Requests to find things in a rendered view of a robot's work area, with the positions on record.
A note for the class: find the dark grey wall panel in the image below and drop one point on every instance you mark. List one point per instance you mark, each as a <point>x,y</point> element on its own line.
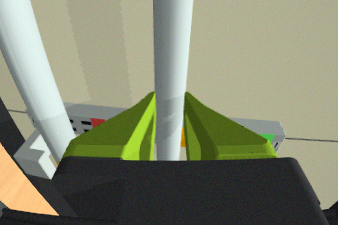
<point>274,60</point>

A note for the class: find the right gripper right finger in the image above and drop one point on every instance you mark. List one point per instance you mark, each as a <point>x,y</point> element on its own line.
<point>220,138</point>

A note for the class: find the grey metal bar with yellow ends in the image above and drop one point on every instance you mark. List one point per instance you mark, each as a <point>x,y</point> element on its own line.
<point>24,54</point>

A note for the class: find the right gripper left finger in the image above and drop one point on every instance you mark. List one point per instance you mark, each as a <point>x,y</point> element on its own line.
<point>121,135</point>

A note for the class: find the grey metal bar with green end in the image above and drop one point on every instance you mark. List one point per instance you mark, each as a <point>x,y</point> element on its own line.
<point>171,30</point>

